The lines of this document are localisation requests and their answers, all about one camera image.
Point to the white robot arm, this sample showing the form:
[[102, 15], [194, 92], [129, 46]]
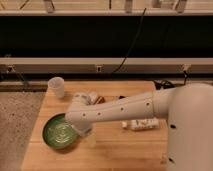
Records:
[[187, 109]]

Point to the brown oblong block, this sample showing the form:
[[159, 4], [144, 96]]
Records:
[[100, 100]]

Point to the white plastic cup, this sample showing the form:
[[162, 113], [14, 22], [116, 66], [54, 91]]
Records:
[[56, 85]]

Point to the white wall outlet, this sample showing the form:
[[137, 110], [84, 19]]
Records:
[[99, 68]]

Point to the translucent yellowish pusher tool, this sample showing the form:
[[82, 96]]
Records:
[[91, 140]]

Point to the white plastic bottle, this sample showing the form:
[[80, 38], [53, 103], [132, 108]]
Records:
[[141, 124]]

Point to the green ceramic bowl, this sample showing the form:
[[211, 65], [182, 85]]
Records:
[[58, 133]]

